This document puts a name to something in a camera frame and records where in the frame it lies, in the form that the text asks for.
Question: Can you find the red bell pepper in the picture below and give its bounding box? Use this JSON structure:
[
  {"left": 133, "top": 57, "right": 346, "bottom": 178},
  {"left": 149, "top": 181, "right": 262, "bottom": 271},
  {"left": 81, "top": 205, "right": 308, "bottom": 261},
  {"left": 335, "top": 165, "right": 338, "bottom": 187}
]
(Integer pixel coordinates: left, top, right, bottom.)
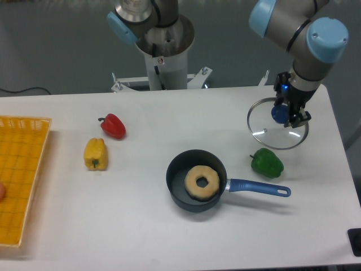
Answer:
[{"left": 98, "top": 113, "right": 126, "bottom": 139}]

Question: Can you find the black device at table edge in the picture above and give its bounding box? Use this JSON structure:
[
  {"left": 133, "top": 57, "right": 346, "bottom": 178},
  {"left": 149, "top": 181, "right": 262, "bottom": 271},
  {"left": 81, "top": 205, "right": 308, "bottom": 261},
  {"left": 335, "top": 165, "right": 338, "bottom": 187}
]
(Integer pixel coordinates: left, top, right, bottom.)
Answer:
[{"left": 347, "top": 228, "right": 361, "bottom": 257}]

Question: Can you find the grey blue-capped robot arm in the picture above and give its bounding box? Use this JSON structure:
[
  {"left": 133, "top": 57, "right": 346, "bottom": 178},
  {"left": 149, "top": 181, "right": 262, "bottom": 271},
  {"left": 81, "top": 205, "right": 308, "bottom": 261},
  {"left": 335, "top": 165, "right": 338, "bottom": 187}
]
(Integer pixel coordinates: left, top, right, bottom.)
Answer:
[{"left": 107, "top": 1, "right": 349, "bottom": 128}]

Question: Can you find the green bell pepper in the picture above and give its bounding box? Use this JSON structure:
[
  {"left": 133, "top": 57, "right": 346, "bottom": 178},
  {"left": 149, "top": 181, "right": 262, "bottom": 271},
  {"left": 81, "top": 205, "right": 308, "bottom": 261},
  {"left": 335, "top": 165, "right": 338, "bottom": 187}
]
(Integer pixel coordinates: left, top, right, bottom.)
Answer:
[{"left": 250, "top": 148, "right": 284, "bottom": 179}]

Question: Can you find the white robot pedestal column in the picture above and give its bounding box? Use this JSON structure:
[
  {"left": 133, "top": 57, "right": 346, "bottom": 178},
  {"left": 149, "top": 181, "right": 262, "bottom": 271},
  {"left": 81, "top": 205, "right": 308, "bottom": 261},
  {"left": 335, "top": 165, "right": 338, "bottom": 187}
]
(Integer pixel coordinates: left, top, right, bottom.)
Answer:
[{"left": 136, "top": 15, "right": 195, "bottom": 90}]

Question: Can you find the beige donut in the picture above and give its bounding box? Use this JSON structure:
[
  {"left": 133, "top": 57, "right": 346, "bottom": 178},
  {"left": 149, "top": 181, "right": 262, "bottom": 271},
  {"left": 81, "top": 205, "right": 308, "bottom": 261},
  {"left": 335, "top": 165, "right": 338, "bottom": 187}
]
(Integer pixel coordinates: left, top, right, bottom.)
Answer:
[{"left": 184, "top": 165, "right": 220, "bottom": 200}]

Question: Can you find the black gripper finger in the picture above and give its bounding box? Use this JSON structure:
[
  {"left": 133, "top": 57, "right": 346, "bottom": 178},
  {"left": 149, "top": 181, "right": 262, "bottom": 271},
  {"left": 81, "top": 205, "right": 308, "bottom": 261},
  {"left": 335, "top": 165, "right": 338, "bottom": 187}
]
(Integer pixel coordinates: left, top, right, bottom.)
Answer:
[
  {"left": 291, "top": 110, "right": 311, "bottom": 128},
  {"left": 284, "top": 102, "right": 297, "bottom": 128}
]

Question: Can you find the dark pot with blue handle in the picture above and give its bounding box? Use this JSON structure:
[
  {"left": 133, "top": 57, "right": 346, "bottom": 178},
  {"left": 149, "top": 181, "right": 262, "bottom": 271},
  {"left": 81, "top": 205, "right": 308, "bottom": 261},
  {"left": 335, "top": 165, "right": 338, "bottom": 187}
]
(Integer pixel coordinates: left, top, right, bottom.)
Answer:
[{"left": 166, "top": 150, "right": 291, "bottom": 212}]

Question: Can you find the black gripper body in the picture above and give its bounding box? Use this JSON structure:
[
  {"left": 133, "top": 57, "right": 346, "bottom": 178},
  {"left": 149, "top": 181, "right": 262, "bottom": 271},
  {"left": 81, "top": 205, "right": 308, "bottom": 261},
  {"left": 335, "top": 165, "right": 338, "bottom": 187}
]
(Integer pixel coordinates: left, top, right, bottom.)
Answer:
[{"left": 283, "top": 82, "right": 316, "bottom": 111}]

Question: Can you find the white metal base frame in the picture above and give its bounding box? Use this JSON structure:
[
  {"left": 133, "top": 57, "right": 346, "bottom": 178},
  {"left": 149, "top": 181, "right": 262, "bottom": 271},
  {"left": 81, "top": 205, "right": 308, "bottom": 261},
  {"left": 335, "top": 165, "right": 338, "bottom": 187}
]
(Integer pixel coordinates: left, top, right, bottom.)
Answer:
[{"left": 111, "top": 67, "right": 271, "bottom": 93}]

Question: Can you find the black cable on floor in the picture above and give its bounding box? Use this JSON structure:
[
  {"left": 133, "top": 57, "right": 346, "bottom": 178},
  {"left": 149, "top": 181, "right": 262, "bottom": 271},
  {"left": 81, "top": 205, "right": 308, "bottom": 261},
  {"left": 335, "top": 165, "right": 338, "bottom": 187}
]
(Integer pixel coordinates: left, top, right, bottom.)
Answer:
[{"left": 0, "top": 87, "right": 52, "bottom": 95}]

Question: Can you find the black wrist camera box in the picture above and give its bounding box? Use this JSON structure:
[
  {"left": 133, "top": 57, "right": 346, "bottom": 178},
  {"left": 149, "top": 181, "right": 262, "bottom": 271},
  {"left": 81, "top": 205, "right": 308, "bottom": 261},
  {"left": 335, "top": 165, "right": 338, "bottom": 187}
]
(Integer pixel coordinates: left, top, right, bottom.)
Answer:
[{"left": 274, "top": 72, "right": 290, "bottom": 106}]

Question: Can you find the yellow bell pepper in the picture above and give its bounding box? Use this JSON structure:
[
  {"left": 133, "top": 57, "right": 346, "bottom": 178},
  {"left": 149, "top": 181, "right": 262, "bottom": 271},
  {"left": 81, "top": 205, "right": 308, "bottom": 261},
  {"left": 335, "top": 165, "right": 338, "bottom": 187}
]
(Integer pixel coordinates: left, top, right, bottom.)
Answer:
[{"left": 83, "top": 138, "right": 108, "bottom": 171}]

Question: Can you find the yellow woven basket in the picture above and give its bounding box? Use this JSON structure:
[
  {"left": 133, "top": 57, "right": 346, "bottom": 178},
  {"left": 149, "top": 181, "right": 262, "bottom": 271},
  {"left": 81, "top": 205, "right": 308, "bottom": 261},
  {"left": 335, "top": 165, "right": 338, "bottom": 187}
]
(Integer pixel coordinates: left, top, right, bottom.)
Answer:
[{"left": 1, "top": 115, "right": 52, "bottom": 247}]

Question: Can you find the glass pot lid blue knob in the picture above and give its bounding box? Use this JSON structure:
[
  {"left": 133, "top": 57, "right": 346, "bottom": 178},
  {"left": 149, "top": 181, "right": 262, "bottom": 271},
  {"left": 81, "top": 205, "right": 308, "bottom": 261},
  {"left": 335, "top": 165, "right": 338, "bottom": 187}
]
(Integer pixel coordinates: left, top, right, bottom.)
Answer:
[{"left": 246, "top": 97, "right": 310, "bottom": 150}]

